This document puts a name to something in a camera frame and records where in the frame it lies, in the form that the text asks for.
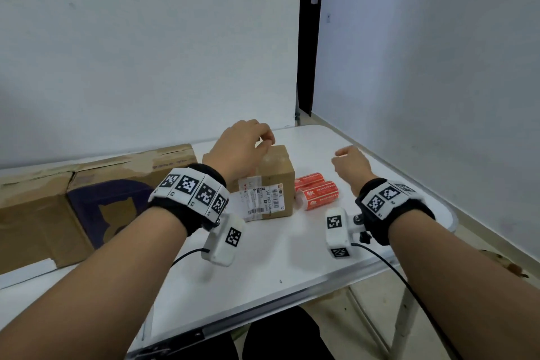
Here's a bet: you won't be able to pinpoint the person's left hand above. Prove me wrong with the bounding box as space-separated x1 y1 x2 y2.
202 119 276 187

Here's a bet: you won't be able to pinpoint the person's right hand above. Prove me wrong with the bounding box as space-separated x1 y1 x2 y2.
331 145 379 197

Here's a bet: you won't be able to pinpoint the person's right forearm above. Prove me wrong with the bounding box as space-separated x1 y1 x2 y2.
387 210 540 360

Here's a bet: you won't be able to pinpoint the person's left forearm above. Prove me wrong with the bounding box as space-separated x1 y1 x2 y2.
0 206 188 360

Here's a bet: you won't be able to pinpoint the small labelled cardboard box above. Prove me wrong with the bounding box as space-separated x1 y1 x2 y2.
227 144 296 222

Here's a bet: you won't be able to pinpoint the red cylindrical packet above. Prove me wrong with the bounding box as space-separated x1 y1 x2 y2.
294 172 326 192
297 181 340 211

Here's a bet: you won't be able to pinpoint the black right wristband with markers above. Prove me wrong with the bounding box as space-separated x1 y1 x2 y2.
355 178 436 246

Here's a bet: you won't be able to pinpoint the black wristband with markers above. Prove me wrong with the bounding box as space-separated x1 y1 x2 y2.
147 163 231 237
355 178 436 246

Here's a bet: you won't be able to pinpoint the black left wristband with markers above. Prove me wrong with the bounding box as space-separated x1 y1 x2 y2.
147 163 231 237

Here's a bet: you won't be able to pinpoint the white folding table leg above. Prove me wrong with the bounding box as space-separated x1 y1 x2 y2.
345 286 419 360

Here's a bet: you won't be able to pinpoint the person's black trousers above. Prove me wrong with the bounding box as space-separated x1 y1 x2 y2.
166 306 336 360

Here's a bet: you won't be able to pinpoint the large flattened cardboard box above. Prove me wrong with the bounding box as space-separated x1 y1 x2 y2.
0 143 198 276

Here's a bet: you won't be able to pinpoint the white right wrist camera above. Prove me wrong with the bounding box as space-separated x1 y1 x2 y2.
324 207 364 259

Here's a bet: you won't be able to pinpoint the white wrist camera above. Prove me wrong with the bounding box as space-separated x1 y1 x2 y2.
324 207 364 259
201 214 246 268

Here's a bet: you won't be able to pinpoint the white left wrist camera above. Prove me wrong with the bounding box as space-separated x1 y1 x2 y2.
201 214 246 268

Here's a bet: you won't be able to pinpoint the black left camera cable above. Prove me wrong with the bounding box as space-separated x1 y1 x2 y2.
172 247 211 267

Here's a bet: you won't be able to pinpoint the black camera cable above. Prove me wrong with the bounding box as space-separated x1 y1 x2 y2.
172 247 211 267
351 242 465 360

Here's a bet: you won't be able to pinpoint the black right camera cable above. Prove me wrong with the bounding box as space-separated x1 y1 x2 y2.
351 242 465 360

